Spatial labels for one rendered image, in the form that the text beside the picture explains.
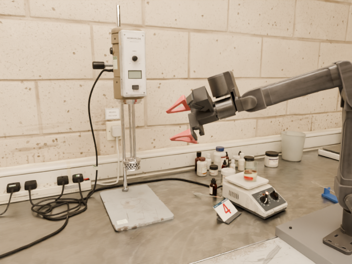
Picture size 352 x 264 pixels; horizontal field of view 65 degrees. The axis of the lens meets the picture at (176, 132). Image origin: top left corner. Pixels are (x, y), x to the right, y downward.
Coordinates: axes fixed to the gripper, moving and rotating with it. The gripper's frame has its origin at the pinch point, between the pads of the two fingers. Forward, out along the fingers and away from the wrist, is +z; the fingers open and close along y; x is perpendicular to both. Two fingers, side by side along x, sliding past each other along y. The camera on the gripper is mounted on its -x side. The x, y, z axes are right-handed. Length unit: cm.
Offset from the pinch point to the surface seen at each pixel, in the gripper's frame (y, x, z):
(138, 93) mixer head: -11.3, -5.4, 7.6
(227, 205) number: 21.1, 27.6, -7.7
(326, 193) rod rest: 19, 52, -43
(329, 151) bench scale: -13, 102, -62
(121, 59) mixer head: -19.1, -13.5, 8.6
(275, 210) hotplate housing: 25.4, 31.9, -22.7
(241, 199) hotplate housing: 19.5, 30.6, -12.6
